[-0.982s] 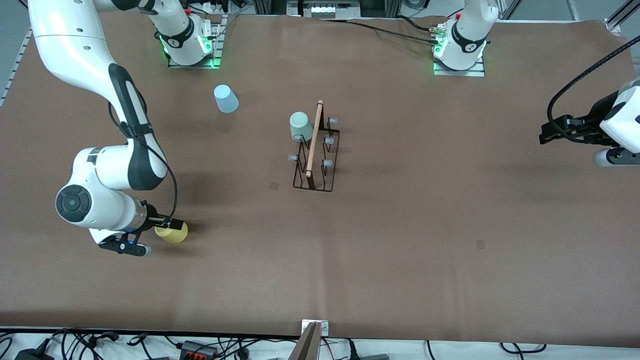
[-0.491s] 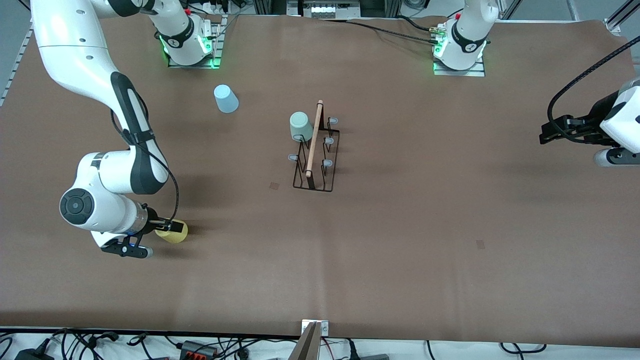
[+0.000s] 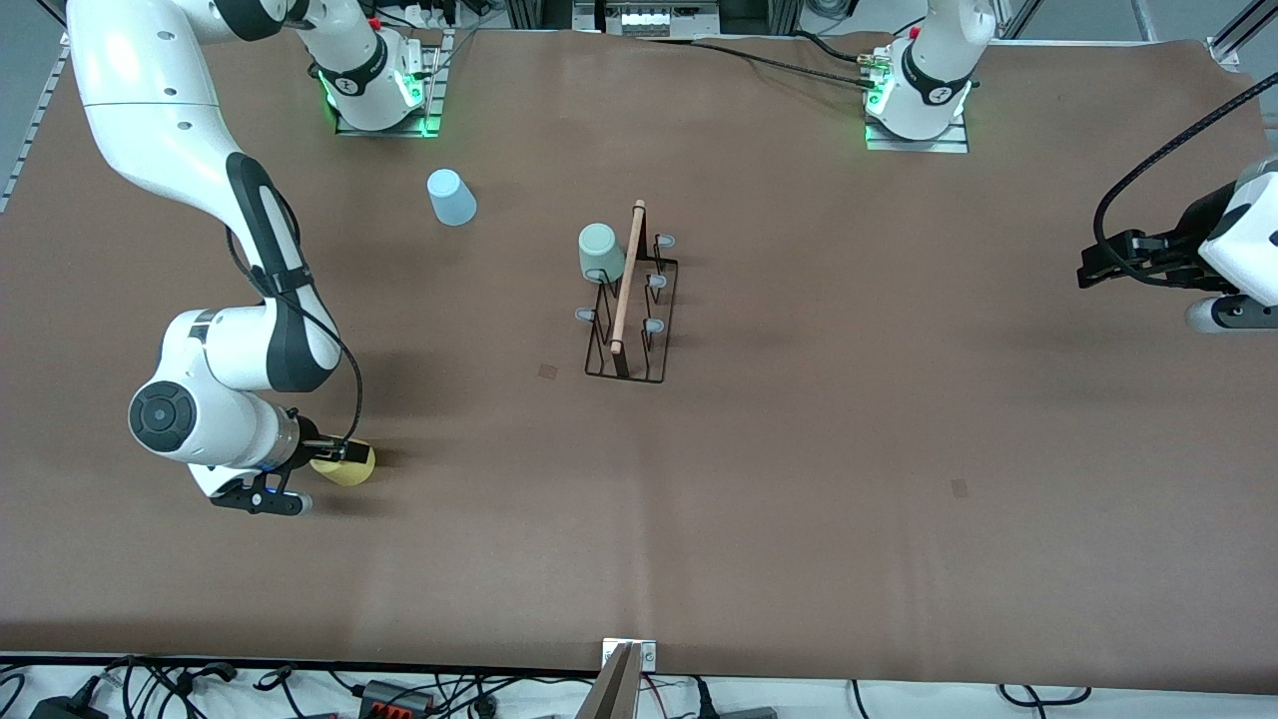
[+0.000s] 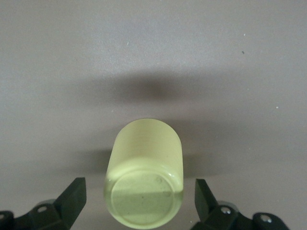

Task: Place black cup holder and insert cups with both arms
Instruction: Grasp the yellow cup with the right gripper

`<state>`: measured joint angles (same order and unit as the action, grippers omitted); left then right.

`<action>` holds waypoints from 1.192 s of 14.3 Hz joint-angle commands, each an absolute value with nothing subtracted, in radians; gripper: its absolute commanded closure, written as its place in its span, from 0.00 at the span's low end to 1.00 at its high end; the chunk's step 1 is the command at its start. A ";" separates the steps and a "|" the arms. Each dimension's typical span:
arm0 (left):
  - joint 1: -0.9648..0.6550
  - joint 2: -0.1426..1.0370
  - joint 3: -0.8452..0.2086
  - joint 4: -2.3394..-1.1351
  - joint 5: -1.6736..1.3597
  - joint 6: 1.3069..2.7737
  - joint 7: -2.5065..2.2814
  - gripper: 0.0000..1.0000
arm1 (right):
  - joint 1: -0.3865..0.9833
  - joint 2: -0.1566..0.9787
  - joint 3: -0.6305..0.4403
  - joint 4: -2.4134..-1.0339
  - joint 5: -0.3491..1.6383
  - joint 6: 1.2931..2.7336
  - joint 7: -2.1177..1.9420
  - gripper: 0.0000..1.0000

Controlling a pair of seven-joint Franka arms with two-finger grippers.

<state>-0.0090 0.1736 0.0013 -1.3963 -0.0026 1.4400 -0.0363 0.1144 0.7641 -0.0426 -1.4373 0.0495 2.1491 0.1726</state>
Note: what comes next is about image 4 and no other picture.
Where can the yellow plastic cup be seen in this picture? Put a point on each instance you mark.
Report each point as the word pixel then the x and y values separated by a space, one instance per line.
pixel 144 155

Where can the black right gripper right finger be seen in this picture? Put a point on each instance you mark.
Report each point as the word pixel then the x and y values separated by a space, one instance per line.
pixel 216 215

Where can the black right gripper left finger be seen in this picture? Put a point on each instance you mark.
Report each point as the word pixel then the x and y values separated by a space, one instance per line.
pixel 60 210

